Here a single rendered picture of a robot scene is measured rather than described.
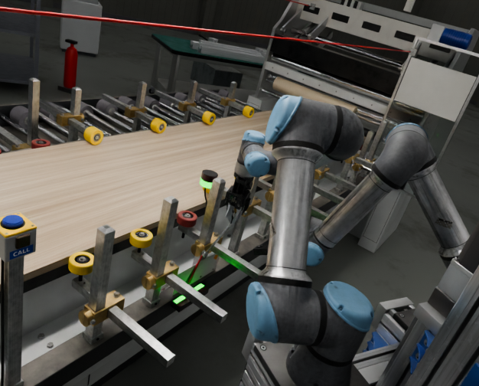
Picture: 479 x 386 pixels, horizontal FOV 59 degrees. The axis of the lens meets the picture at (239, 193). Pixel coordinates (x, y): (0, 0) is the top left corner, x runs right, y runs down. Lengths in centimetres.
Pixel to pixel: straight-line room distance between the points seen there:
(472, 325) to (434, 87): 272
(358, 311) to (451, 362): 20
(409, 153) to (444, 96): 233
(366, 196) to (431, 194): 21
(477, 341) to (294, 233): 39
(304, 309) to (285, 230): 16
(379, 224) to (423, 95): 111
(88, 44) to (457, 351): 774
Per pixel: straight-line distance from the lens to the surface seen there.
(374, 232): 386
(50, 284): 153
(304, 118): 94
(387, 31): 393
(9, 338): 122
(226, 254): 166
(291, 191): 91
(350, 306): 92
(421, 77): 353
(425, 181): 133
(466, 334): 96
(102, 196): 180
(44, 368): 142
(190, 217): 175
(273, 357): 108
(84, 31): 816
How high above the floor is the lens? 179
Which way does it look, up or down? 26 degrees down
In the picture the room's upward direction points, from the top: 16 degrees clockwise
